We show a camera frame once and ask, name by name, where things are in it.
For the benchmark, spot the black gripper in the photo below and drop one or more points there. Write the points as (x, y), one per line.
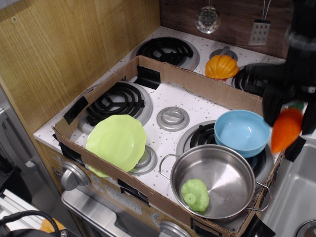
(277, 93)

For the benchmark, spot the orange plastic toy carrot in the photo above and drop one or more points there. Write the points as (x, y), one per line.
(287, 127)

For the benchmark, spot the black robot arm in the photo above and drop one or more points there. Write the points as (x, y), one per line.
(296, 78)

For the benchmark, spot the light green plastic plate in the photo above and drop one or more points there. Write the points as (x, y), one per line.
(119, 140)

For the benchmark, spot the light blue plastic bowl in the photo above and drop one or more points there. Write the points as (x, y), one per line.
(243, 131)

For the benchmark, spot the black back right burner coil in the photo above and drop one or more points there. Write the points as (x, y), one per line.
(249, 82)

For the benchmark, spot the black burner coil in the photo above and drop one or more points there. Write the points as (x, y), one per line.
(170, 50)
(204, 134)
(249, 82)
(121, 99)

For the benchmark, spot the orange toy pumpkin half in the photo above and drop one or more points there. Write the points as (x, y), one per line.
(221, 67)

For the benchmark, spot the hanging metal grater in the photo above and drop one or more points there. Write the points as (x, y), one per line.
(261, 27)

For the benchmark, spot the black front right burner coil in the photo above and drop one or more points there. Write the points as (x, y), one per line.
(204, 134)

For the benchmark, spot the silver back stove knob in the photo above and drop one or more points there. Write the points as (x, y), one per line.
(224, 51)

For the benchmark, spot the silver stove knob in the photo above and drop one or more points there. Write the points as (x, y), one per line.
(146, 163)
(224, 51)
(173, 119)

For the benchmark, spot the stainless steel sink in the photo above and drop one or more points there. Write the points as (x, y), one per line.
(292, 211)

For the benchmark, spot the stainless steel pot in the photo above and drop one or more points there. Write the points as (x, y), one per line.
(229, 179)

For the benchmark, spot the silver center stove knob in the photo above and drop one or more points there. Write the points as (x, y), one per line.
(173, 119)

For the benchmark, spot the hanging metal strainer ladle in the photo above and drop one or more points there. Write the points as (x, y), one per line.
(208, 19)

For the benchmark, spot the green toy lettuce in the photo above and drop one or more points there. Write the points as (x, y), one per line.
(195, 195)

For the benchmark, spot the black back left burner coil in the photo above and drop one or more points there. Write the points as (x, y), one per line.
(170, 50)

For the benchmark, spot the silver front stove knob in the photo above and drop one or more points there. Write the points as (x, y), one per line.
(146, 163)

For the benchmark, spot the black front left burner coil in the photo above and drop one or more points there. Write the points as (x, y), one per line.
(121, 99)

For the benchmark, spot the brown cardboard fence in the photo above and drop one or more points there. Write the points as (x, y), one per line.
(194, 92)

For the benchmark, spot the silver oven knob right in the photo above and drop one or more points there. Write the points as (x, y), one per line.
(170, 229)

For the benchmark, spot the silver oven knob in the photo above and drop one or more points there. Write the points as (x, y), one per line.
(73, 177)
(170, 229)

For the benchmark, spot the silver oven knob left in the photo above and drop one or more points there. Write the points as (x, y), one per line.
(73, 177)

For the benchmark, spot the orange object bottom left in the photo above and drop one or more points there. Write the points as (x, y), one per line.
(47, 227)

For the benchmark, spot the silver oven door handle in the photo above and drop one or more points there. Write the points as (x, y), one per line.
(105, 218)

